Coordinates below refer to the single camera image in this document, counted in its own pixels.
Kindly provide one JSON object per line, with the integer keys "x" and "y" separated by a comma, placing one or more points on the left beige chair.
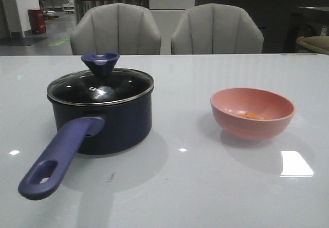
{"x": 122, "y": 28}

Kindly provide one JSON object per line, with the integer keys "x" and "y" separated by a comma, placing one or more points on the orange ham pieces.
{"x": 250, "y": 115}

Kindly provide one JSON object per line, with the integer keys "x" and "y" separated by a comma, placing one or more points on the tan cushion seat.
{"x": 315, "y": 44}

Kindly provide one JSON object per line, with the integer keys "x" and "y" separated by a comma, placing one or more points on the pink bowl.
{"x": 227, "y": 103}

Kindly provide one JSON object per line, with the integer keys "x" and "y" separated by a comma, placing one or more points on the dark counter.
{"x": 271, "y": 16}

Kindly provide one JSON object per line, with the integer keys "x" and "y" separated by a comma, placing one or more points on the dark blue saucepan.
{"x": 90, "y": 130}

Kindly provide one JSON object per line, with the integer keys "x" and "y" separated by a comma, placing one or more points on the right beige chair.
{"x": 216, "y": 29}

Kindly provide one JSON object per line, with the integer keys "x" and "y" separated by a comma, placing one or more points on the beige chair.
{"x": 122, "y": 28}
{"x": 216, "y": 29}

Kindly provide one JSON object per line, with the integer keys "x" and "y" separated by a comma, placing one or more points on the glass lid with blue knob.
{"x": 101, "y": 84}

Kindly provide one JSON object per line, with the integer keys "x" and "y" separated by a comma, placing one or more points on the red bin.
{"x": 37, "y": 22}

